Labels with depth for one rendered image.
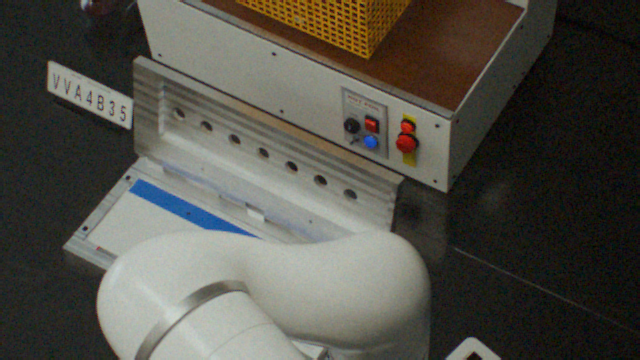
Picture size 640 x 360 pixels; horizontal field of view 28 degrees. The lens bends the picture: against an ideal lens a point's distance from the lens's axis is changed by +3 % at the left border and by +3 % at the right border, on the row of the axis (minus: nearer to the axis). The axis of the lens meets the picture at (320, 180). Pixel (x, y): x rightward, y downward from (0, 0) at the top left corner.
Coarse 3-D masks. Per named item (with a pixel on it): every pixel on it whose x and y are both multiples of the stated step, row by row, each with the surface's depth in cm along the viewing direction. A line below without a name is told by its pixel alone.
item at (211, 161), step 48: (144, 96) 187; (192, 96) 183; (144, 144) 193; (192, 144) 189; (240, 144) 184; (288, 144) 178; (240, 192) 188; (288, 192) 184; (336, 192) 179; (384, 192) 173
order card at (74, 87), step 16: (48, 64) 205; (48, 80) 206; (64, 80) 204; (80, 80) 203; (64, 96) 206; (80, 96) 204; (96, 96) 203; (112, 96) 201; (96, 112) 204; (112, 112) 202; (128, 112) 201; (128, 128) 202
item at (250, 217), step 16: (144, 160) 198; (144, 176) 196; (160, 176) 196; (176, 176) 196; (112, 192) 194; (176, 192) 194; (192, 192) 194; (96, 208) 193; (112, 208) 193; (208, 208) 192; (224, 208) 192; (240, 208) 192; (256, 208) 189; (96, 224) 191; (240, 224) 190; (256, 224) 190; (272, 224) 190; (80, 240) 190; (272, 240) 188; (288, 240) 188; (304, 240) 188; (80, 256) 188; (96, 256) 188
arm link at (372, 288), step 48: (144, 240) 96; (192, 240) 95; (240, 240) 96; (336, 240) 100; (384, 240) 100; (144, 288) 92; (192, 288) 92; (240, 288) 94; (288, 288) 96; (336, 288) 96; (384, 288) 98; (144, 336) 91; (288, 336) 101; (336, 336) 99; (384, 336) 100
